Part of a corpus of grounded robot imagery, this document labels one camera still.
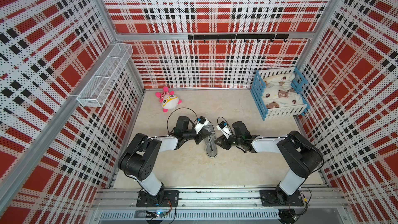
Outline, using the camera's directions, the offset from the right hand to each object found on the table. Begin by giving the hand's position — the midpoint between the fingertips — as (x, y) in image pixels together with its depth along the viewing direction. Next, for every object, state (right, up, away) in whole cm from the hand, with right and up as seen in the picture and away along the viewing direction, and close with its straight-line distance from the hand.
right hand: (218, 140), depth 90 cm
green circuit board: (-31, -29, -21) cm, 47 cm away
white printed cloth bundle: (+41, +30, +15) cm, 53 cm away
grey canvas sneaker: (-5, -6, -8) cm, 11 cm away
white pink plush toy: (-34, +24, +15) cm, 45 cm away
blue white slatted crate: (+56, +35, +15) cm, 68 cm away
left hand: (-4, +5, -1) cm, 7 cm away
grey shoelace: (-4, +3, -1) cm, 5 cm away
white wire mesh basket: (-74, +28, +1) cm, 79 cm away
